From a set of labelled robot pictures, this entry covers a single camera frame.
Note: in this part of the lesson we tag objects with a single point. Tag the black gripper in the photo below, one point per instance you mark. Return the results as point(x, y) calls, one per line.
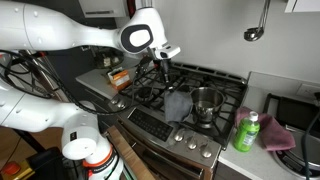
point(162, 65)

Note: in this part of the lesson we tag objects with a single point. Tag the dark grey towel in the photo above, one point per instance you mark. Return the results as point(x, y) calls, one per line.
point(178, 106)

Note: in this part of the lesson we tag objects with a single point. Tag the stainless steel pot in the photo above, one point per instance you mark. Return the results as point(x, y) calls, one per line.
point(206, 103)

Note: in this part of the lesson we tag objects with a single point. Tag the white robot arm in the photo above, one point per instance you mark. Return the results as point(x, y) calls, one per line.
point(31, 27)

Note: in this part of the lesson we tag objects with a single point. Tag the stainless steel gas stove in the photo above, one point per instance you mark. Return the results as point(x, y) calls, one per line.
point(179, 122)

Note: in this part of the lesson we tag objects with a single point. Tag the orange box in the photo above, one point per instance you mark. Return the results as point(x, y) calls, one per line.
point(119, 78)

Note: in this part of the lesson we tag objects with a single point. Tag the wooden board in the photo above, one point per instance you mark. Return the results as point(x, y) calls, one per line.
point(134, 166)

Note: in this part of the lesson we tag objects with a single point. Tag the green dish soap bottle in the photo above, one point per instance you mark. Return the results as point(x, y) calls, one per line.
point(246, 133)

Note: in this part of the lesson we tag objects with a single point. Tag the pink cloth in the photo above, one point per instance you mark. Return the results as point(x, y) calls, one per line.
point(274, 137)

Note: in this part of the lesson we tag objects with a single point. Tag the black portable cooktop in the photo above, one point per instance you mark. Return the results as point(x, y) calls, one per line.
point(287, 111)

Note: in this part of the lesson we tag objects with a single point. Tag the red emergency stop button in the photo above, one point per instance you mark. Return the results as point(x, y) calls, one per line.
point(11, 168)

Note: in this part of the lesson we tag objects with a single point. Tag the white wall outlet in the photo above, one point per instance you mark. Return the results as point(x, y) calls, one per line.
point(308, 91)

